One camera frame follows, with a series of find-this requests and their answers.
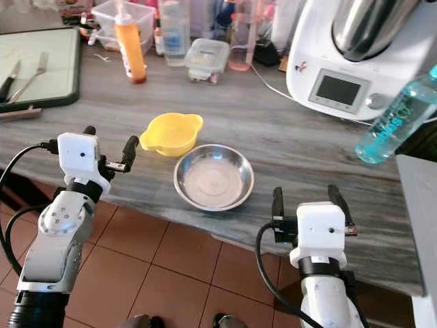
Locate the stainless steel bowl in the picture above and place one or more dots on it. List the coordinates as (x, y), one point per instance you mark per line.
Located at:
(214, 179)

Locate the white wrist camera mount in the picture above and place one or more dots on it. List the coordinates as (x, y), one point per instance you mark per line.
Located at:
(78, 157)
(319, 232)

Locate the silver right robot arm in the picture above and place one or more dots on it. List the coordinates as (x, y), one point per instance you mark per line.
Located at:
(331, 294)

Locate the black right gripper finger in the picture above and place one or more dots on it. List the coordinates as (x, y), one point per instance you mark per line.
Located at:
(278, 205)
(336, 195)

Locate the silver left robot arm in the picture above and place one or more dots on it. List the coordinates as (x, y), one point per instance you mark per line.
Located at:
(58, 239)

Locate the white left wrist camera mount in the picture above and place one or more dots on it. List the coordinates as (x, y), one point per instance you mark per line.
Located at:
(78, 157)

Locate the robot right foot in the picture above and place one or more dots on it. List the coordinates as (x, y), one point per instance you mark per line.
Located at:
(232, 322)

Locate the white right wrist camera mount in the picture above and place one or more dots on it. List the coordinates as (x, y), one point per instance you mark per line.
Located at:
(319, 232)

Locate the yellow plastic bowl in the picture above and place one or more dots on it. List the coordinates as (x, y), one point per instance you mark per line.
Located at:
(171, 134)

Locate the pink translucent cup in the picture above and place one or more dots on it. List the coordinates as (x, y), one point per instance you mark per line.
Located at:
(244, 41)

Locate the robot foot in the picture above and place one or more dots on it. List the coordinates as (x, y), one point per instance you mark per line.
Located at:
(232, 322)
(145, 322)

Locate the large clear plastic container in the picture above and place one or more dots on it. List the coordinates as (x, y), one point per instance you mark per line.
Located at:
(106, 20)

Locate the orange sauce squeeze bottle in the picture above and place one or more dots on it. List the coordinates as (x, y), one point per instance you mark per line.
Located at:
(132, 51)

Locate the clear glass jar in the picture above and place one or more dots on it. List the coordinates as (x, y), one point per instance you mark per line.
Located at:
(174, 37)

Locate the grey wooden table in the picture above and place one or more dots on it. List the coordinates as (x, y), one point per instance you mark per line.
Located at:
(287, 137)

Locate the white tray with dark rim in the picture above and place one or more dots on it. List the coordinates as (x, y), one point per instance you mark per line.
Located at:
(58, 68)

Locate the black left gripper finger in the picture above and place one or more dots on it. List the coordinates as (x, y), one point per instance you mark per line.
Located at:
(129, 152)
(90, 130)

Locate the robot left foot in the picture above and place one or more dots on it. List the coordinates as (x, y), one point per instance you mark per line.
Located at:
(145, 322)

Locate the small lidded plastic container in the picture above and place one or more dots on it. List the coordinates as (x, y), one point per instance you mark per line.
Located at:
(207, 60)

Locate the small metal clip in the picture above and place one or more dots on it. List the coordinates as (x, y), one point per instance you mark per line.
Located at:
(102, 58)

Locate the white kitchen food processor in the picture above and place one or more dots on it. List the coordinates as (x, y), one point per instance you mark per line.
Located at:
(362, 68)

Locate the small black device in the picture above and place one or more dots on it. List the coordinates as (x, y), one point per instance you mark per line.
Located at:
(266, 55)

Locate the brown wooden strip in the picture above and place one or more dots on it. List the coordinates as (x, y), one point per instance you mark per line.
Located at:
(19, 114)

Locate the blue plastic water bottle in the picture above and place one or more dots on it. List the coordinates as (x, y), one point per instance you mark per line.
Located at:
(396, 123)

